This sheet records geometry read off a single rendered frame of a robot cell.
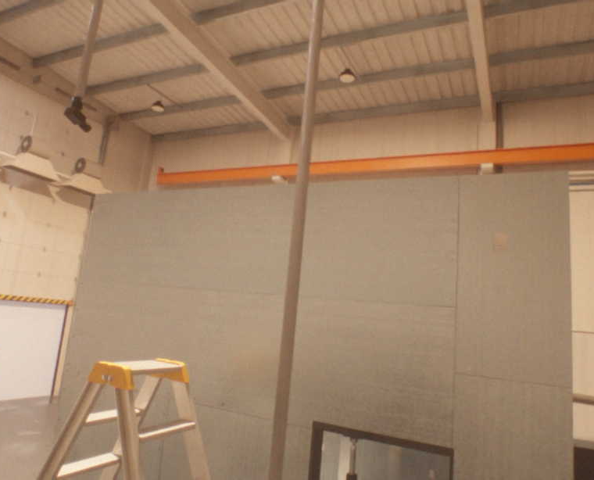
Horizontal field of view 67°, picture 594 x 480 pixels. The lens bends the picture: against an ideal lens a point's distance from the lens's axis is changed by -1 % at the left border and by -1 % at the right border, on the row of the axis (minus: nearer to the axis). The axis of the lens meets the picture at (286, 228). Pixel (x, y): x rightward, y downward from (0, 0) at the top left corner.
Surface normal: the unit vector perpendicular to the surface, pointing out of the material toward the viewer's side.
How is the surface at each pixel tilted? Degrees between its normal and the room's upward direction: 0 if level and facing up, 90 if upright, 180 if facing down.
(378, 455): 90
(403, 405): 90
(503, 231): 90
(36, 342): 90
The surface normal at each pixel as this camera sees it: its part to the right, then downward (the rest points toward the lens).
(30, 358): 0.89, 0.00
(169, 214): -0.45, -0.21
